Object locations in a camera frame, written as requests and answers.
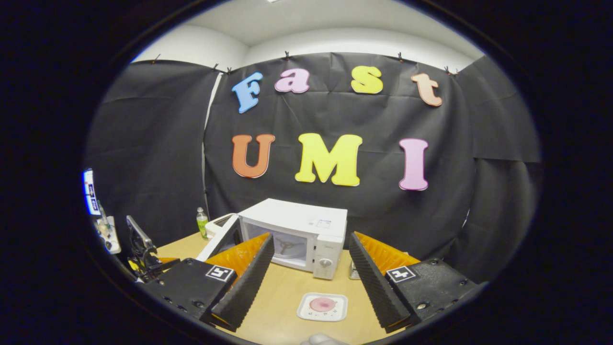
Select blue and white sign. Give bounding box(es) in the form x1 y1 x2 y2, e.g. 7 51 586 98
83 168 102 217

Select green label drink bottle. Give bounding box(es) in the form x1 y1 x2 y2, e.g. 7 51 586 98
196 207 209 240

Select white square plate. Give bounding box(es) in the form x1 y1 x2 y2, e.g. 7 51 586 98
297 293 348 322

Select white microwave oven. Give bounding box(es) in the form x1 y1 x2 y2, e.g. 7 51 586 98
196 198 348 280

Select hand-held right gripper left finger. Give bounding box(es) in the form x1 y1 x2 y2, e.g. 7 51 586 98
141 233 275 333

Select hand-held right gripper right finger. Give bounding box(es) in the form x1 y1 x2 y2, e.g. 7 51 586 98
349 231 482 334

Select white rounded object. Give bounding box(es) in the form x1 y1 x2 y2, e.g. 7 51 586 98
301 334 348 345

